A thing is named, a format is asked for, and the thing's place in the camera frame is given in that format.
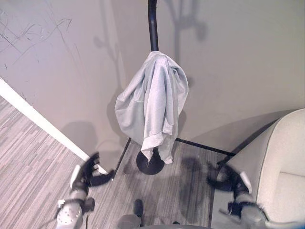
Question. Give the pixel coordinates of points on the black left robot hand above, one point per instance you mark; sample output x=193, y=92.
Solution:
x=88, y=175

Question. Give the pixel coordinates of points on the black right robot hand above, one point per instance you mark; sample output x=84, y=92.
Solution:
x=230, y=177

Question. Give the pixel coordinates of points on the light grey sweatshirt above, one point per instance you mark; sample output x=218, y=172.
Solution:
x=152, y=105

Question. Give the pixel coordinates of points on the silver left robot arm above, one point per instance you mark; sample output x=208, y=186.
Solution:
x=71, y=208

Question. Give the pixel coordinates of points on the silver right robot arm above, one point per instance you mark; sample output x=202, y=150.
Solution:
x=247, y=210

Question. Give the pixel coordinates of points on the beige sofa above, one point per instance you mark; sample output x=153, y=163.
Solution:
x=276, y=167

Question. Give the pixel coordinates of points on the black clothes rack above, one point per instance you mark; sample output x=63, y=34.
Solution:
x=152, y=26

